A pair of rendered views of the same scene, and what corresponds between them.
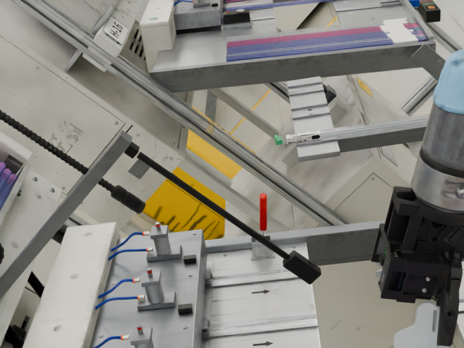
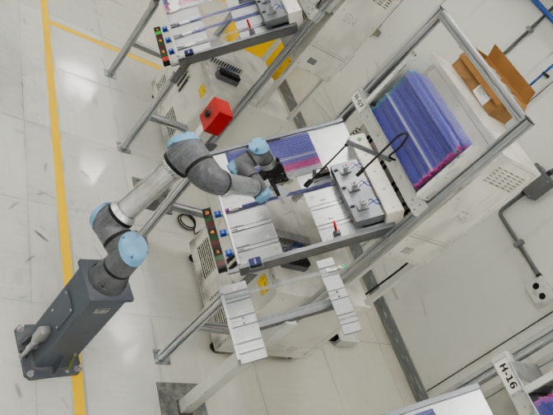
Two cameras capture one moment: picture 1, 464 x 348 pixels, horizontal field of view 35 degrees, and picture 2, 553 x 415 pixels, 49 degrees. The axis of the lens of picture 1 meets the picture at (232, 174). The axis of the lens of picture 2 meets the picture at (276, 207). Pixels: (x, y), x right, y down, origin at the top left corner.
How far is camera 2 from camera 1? 2.85 m
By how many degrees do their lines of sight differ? 97
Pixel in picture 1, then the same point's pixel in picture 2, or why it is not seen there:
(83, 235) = (394, 206)
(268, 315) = (325, 209)
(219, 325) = (338, 203)
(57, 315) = (378, 174)
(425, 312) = not seen: hidden behind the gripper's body
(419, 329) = not seen: hidden behind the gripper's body
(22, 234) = (402, 182)
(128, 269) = (371, 200)
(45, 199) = (411, 202)
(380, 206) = not seen: outside the picture
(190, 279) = (348, 199)
